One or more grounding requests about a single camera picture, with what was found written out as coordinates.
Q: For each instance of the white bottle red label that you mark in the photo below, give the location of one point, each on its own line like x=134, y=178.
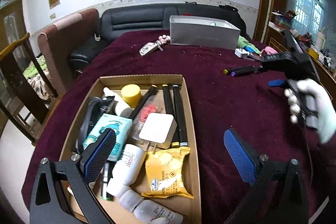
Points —
x=126, y=169

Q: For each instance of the person's right hand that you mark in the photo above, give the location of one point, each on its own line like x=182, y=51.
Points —
x=323, y=108

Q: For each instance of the black green tube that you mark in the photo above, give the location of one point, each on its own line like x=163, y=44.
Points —
x=106, y=182

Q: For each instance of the white square adapter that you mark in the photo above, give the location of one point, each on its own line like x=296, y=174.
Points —
x=157, y=129

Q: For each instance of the teal packet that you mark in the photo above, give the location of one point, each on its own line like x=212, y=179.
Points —
x=252, y=49

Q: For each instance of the black foil packet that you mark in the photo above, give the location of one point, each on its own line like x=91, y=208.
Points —
x=92, y=119

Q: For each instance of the white car key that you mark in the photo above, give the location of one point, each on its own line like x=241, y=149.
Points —
x=147, y=49

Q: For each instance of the black leather sofa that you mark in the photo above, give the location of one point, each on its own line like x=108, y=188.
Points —
x=131, y=19

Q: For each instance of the person's right forearm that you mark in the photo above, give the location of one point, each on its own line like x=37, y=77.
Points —
x=326, y=166

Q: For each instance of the grey rectangular box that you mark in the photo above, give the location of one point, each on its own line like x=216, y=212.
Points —
x=199, y=36

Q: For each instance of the yellow snack packet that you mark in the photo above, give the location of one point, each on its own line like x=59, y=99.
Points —
x=165, y=174

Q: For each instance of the black marker grey cap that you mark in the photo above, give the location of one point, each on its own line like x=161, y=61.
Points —
x=179, y=113

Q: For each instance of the dark purple packet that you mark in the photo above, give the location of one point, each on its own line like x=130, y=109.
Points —
x=254, y=56

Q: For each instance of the teal tissue pack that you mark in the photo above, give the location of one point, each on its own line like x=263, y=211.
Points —
x=113, y=127

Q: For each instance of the maroon tablecloth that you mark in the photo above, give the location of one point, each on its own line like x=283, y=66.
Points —
x=223, y=108

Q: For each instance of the plain white bottle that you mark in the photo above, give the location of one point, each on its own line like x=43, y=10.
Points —
x=120, y=108

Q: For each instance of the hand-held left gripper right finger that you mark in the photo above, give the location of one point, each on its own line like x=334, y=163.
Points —
x=237, y=153

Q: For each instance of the small white charger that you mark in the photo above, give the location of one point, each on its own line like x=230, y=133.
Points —
x=240, y=53

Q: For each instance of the yellow tape roll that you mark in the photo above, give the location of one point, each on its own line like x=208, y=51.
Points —
x=131, y=94

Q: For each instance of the floral bedding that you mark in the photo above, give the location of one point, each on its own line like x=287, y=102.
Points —
x=36, y=82

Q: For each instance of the wooden shelf cabinet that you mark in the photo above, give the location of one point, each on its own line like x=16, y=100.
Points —
x=269, y=3

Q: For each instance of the brown armchair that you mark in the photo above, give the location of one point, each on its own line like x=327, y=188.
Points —
x=68, y=43

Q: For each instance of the wooden chair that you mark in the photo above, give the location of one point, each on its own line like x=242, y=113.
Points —
x=15, y=77

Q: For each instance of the glass door wooden cabinet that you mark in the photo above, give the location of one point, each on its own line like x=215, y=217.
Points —
x=10, y=22

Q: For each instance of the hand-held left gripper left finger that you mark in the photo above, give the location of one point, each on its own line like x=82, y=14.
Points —
x=101, y=153

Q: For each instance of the black marker purple cap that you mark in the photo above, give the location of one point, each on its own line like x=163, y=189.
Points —
x=245, y=73

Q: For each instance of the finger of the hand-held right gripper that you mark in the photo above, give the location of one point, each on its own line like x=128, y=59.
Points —
x=275, y=83
x=259, y=69

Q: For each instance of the green cloth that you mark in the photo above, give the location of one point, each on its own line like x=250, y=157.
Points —
x=244, y=42

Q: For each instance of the cardboard box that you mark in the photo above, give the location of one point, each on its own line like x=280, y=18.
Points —
x=190, y=119

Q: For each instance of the pink cloth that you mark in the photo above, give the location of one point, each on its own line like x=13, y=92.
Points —
x=269, y=50

